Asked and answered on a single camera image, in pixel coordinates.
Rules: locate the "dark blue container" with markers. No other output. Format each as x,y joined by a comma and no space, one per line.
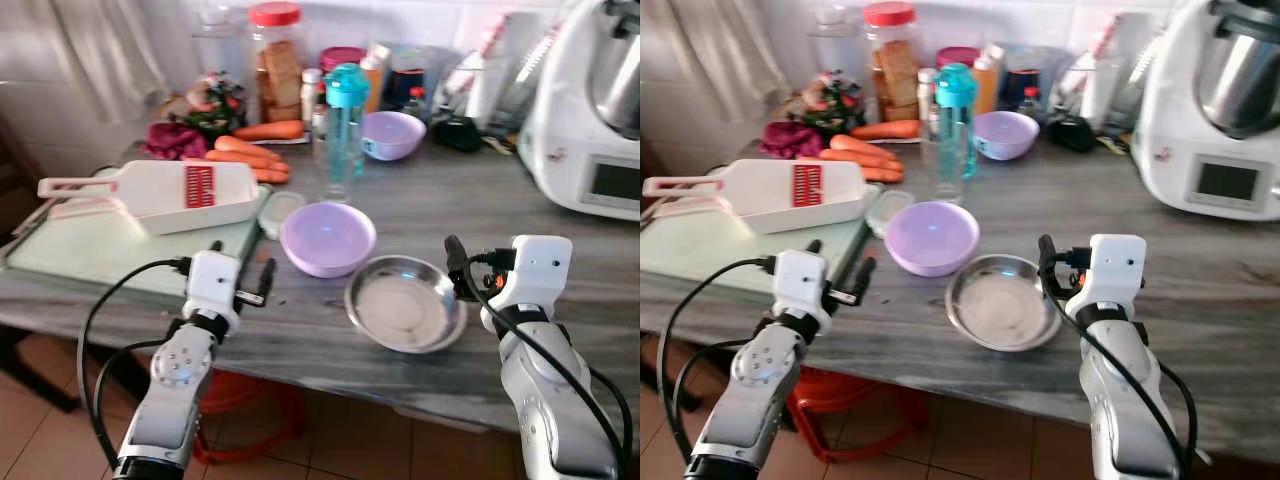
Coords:
408,80
1022,80

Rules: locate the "pink lidded jar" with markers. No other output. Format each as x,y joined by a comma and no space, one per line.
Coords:
340,57
955,55

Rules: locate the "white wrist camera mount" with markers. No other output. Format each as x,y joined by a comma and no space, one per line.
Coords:
1115,268
213,285
800,285
538,268

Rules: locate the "orange carrot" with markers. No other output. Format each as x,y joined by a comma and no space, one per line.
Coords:
245,147
887,130
850,161
240,161
272,176
270,130
860,147
886,176

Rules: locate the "small purple plastic bowl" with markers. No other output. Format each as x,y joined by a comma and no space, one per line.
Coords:
1005,136
393,136

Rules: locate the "clear glass jar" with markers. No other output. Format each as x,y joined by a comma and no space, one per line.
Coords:
833,40
220,40

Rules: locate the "white curtain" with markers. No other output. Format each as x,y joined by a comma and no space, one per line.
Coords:
110,50
725,50

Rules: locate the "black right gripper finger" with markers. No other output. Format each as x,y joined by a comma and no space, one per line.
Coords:
1046,258
455,260

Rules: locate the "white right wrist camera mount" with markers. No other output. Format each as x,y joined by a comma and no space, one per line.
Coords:
1115,268
538,268

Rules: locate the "large purple plastic bowl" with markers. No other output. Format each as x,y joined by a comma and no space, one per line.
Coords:
932,240
327,240

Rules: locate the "pale green cutting board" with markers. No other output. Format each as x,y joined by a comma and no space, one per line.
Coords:
90,255
700,255

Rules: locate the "black pouch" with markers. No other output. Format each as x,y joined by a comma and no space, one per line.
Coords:
458,133
1072,133

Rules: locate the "green flower bunch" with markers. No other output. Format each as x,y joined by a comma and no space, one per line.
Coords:
215,105
832,105

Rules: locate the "stainless steel plate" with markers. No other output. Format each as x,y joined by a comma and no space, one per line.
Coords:
1003,303
405,305

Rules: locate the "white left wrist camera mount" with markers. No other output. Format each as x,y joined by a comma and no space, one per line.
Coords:
213,285
800,285

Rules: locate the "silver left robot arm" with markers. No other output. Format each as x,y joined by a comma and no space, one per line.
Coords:
175,395
755,400

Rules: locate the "white food processor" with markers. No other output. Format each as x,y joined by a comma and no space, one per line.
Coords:
570,120
1190,120

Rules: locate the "red lidded glass jar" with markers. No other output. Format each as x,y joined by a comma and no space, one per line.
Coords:
278,70
893,70

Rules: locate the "small white capped bottle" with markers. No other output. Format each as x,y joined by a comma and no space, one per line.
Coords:
925,95
311,95

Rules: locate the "teal clear water bottle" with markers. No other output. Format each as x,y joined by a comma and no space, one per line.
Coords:
344,130
955,130

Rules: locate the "white mandoline slicer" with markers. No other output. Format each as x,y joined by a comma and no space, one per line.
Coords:
150,192
755,192

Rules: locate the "small red capped bottle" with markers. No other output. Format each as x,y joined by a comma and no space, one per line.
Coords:
416,102
1029,102

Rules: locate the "small clear plastic container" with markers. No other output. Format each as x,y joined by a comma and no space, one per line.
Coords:
280,212
888,212

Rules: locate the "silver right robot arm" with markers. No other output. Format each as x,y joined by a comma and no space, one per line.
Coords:
545,410
1125,410

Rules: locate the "orange sauce bottle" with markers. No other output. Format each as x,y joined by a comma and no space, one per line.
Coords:
375,80
987,80

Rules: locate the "red plastic stool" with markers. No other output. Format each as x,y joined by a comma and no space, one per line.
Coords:
850,395
245,395

